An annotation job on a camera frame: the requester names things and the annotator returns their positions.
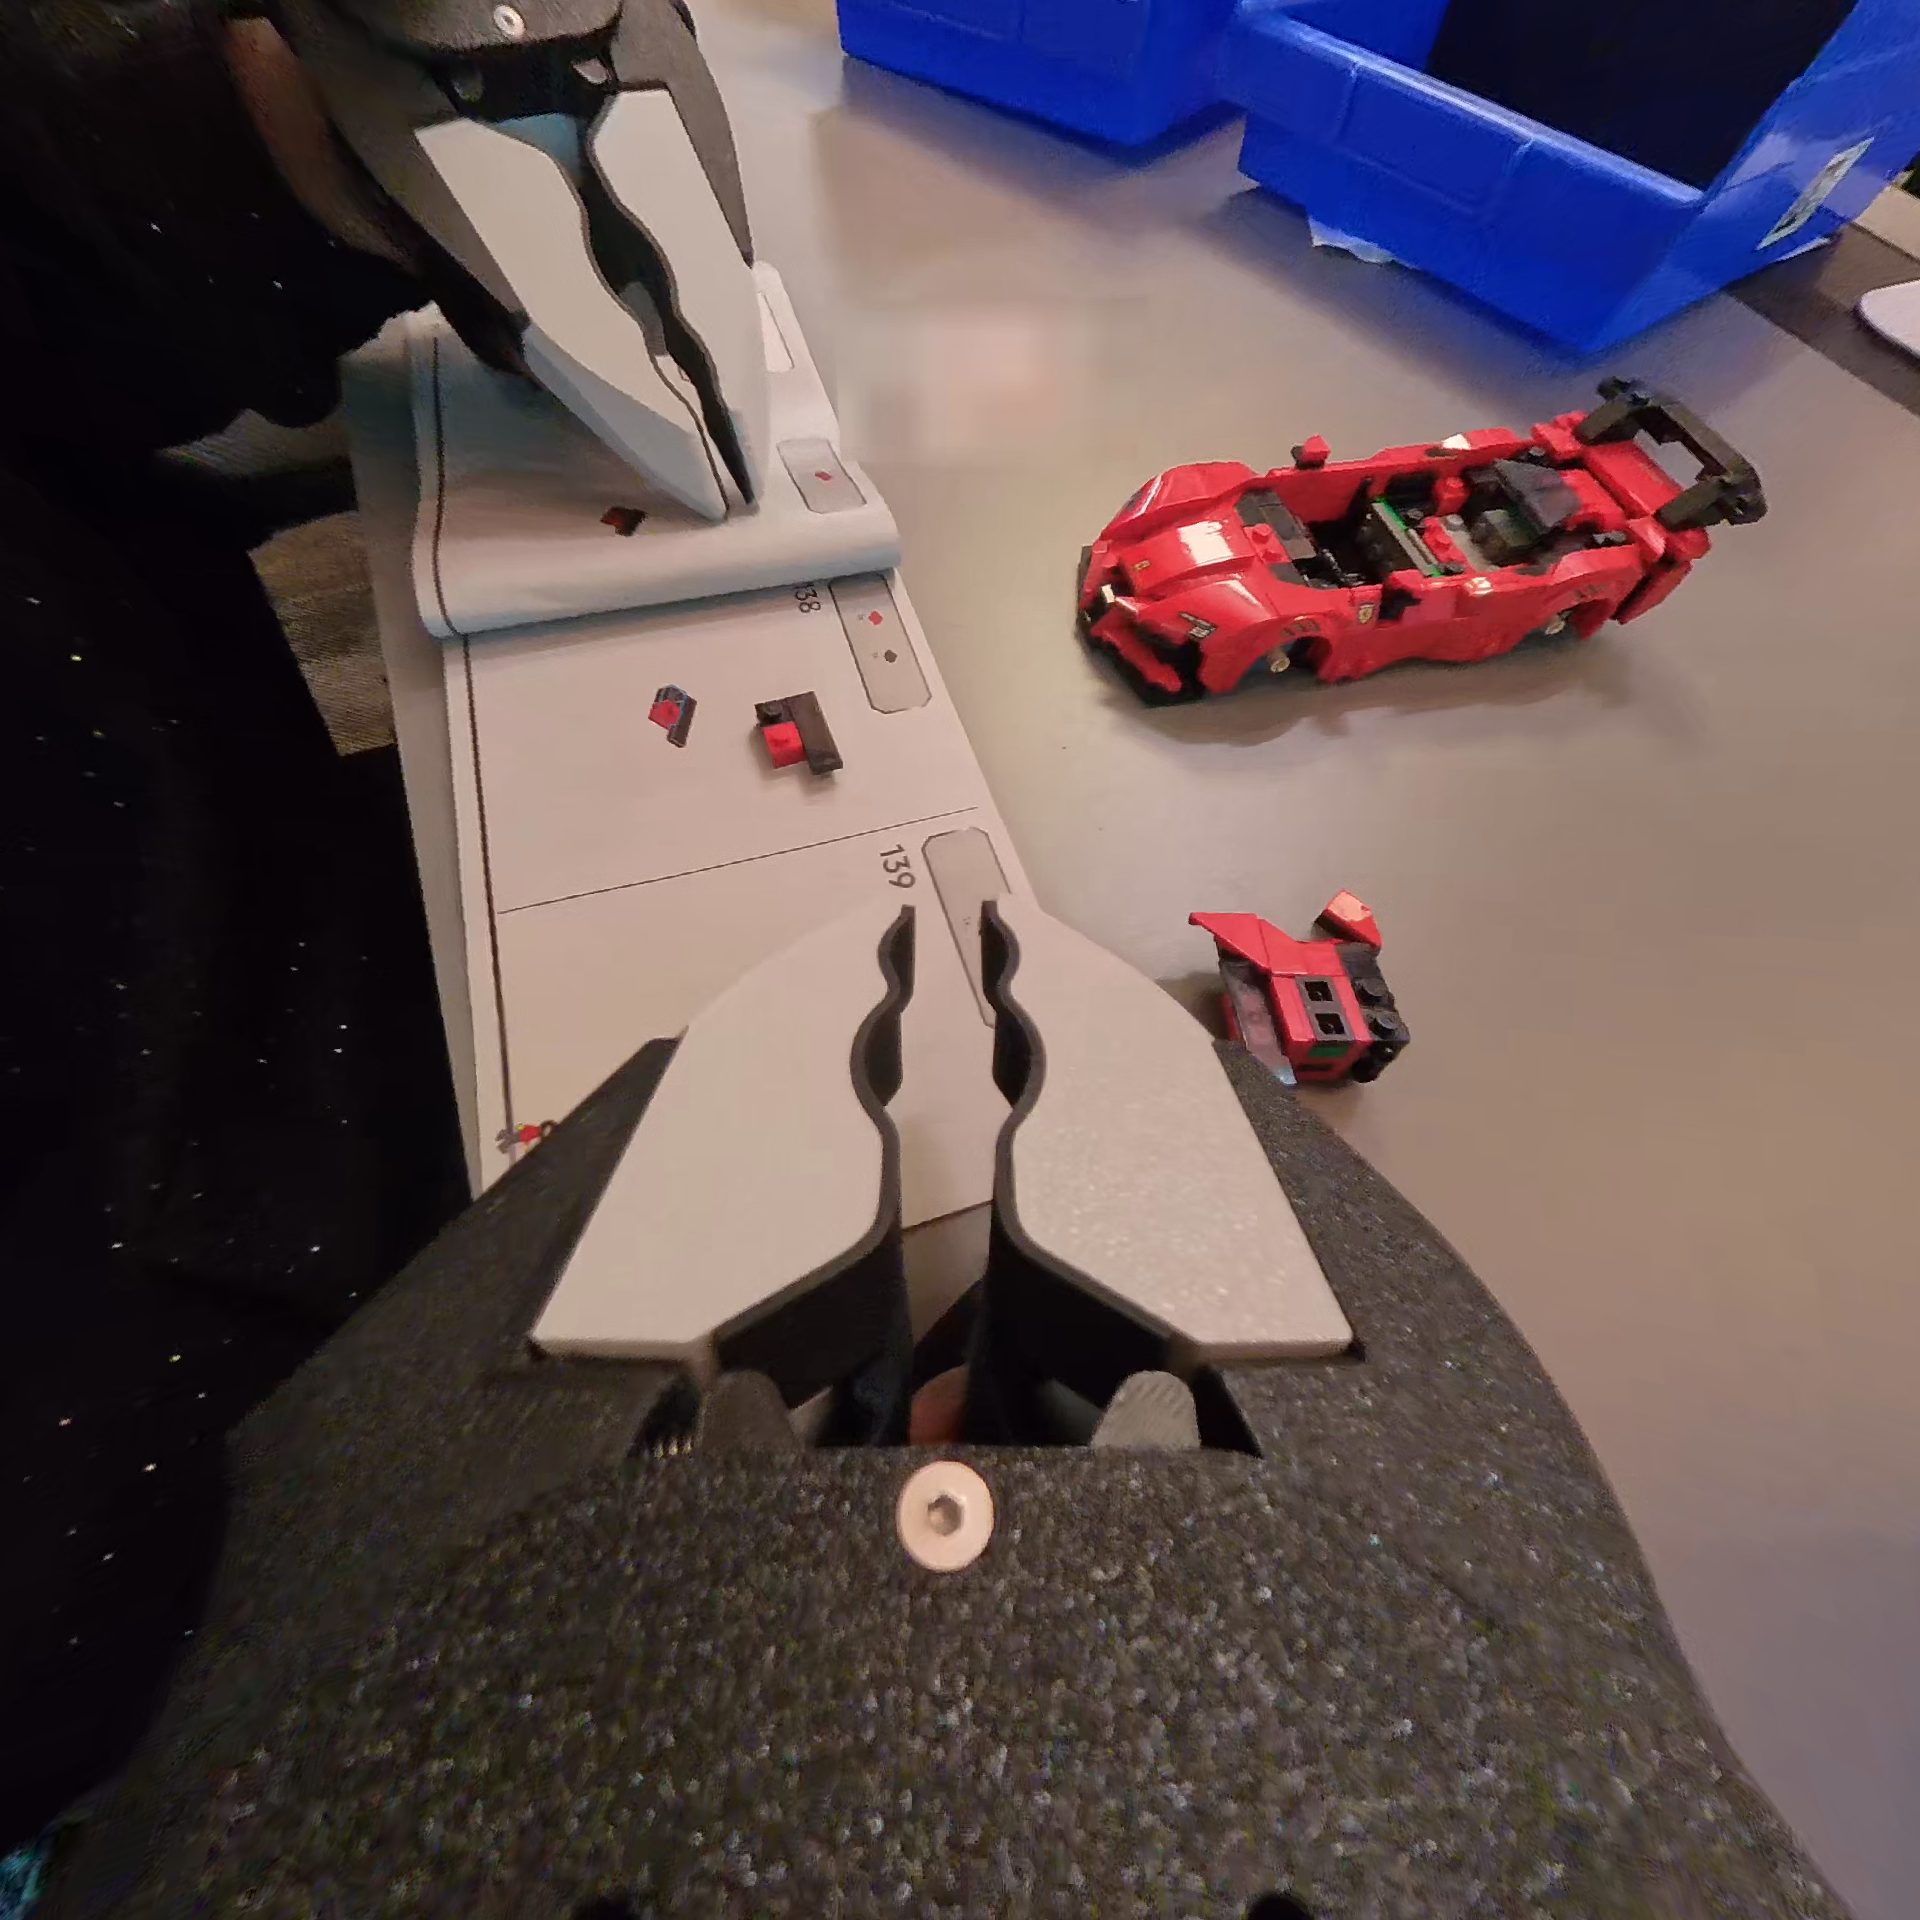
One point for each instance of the white instruction booklet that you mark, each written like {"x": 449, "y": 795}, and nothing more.
{"x": 674, "y": 840}

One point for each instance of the white round base plate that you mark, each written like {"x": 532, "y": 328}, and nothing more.
{"x": 1893, "y": 319}

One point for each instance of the red black brick subassembly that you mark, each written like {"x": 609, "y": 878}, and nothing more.
{"x": 1305, "y": 991}

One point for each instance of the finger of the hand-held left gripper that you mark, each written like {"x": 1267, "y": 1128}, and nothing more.
{"x": 510, "y": 211}
{"x": 691, "y": 241}

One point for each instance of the blue plastic storage bin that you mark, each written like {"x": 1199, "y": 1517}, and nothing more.
{"x": 1051, "y": 61}
{"x": 1500, "y": 165}

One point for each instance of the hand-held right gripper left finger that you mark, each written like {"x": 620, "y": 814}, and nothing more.
{"x": 751, "y": 1184}

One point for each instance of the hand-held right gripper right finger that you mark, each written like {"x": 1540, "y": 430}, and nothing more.
{"x": 1171, "y": 1184}

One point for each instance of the small black red brick assembly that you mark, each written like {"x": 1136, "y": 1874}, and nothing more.
{"x": 795, "y": 735}

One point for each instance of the red brick-built toy car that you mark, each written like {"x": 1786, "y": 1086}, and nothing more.
{"x": 1350, "y": 571}

